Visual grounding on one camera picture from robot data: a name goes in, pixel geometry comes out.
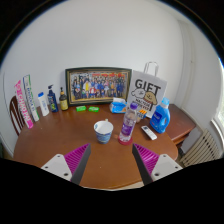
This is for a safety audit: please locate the flat round red coaster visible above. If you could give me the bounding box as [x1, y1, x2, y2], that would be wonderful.
[117, 135, 134, 146]

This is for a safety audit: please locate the white radiator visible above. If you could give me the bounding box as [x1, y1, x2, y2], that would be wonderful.
[179, 129, 223, 168]

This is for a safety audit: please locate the clear purple-capped water bottle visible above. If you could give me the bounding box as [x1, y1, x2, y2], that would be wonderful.
[118, 102, 139, 144]

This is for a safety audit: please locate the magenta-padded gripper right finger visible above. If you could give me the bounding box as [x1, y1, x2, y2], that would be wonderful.
[132, 143, 184, 186]

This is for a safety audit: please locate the blue detergent bottle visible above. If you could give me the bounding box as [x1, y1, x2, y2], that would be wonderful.
[149, 97, 171, 135]

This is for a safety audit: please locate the brown wooden side table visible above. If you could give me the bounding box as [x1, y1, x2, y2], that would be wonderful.
[165, 103, 197, 148]

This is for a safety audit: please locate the white paper gift bag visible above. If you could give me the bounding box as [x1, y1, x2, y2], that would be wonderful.
[126, 61, 168, 118]

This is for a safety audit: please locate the white blue-capped bottle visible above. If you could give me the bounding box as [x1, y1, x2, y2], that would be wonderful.
[37, 91, 50, 117]

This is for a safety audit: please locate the blue and white paper cup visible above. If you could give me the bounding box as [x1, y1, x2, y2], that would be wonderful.
[93, 119, 115, 145]

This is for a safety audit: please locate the blue tissue pack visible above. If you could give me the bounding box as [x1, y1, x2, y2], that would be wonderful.
[109, 97, 128, 115]

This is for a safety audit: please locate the framed group photo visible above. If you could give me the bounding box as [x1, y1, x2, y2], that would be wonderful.
[65, 67, 133, 107]

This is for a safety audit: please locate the brown wooden chair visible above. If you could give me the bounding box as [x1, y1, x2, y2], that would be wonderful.
[9, 95, 26, 136]

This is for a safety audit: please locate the tall pink box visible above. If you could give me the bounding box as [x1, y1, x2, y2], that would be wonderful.
[14, 79, 35, 130]

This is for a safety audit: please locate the white remote control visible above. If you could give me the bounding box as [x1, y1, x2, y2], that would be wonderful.
[140, 125, 158, 141]

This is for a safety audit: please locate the colourful puzzle cube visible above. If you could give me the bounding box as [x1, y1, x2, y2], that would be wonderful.
[138, 108, 148, 120]

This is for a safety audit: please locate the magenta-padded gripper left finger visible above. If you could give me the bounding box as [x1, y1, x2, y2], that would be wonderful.
[41, 143, 92, 186]

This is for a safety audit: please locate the tall white green box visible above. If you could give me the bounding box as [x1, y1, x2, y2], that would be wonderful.
[22, 74, 41, 123]

